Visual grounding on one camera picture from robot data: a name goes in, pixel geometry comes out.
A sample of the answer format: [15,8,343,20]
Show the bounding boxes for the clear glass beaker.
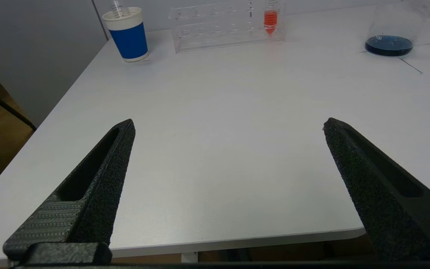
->
[364,0,429,58]

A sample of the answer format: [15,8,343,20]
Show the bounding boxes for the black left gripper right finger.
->
[323,117,430,262]

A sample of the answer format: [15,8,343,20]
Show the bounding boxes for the paper cup with blue sleeve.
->
[102,7,149,63]

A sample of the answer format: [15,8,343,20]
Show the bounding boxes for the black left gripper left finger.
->
[3,119,136,262]

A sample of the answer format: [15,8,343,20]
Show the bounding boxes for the clear acrylic test tube rack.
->
[168,0,287,53]

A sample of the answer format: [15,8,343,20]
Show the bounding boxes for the test tube with orange pigment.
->
[263,0,278,36]

